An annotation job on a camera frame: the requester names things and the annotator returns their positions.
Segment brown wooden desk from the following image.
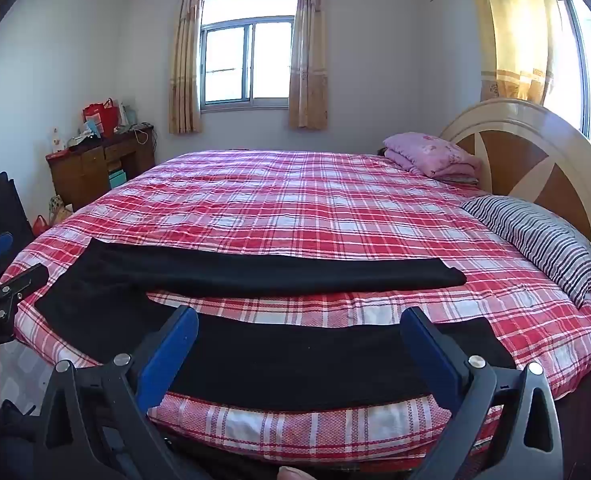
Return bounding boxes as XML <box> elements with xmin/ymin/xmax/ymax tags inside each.
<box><xmin>45</xmin><ymin>126</ymin><xmax>156</xmax><ymax>211</ymax></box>

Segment red plaid bed sheet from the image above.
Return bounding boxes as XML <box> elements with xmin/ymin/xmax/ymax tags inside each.
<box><xmin>0</xmin><ymin>149</ymin><xmax>591</xmax><ymax>463</ymax></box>

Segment red gift bag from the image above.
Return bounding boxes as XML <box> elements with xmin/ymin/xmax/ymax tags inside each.
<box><xmin>82</xmin><ymin>99</ymin><xmax>118</xmax><ymax>136</ymax></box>

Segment black pants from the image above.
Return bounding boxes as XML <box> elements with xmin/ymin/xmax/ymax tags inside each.
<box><xmin>34</xmin><ymin>237</ymin><xmax>519</xmax><ymax>398</ymax></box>

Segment pink folded blanket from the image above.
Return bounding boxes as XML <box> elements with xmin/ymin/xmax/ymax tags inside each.
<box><xmin>383</xmin><ymin>132</ymin><xmax>483</xmax><ymax>179</ymax></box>

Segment striped pillow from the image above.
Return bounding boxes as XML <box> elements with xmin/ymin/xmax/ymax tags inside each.
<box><xmin>459</xmin><ymin>195</ymin><xmax>591</xmax><ymax>309</ymax></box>

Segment beige floral curtain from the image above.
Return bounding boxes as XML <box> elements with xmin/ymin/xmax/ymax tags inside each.
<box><xmin>168</xmin><ymin>0</ymin><xmax>207</xmax><ymax>135</ymax></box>
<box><xmin>288</xmin><ymin>0</ymin><xmax>329</xmax><ymax>130</ymax></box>

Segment patterned shopping bag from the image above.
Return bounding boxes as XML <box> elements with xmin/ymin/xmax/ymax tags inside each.
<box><xmin>49</xmin><ymin>195</ymin><xmax>73</xmax><ymax>226</ymax></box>

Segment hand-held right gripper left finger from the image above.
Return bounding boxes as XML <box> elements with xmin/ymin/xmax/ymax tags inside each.
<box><xmin>30</xmin><ymin>305</ymin><xmax>199</xmax><ymax>480</ymax></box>

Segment sliding glass window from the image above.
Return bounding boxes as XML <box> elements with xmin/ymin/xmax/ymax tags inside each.
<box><xmin>198</xmin><ymin>0</ymin><xmax>299</xmax><ymax>111</ymax></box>

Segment yellow curtain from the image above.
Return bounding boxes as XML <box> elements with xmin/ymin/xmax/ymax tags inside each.
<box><xmin>468</xmin><ymin>0</ymin><xmax>563</xmax><ymax>106</ymax></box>

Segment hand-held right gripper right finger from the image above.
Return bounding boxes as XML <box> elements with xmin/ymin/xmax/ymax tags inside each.
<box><xmin>399</xmin><ymin>306</ymin><xmax>565</xmax><ymax>480</ymax></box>

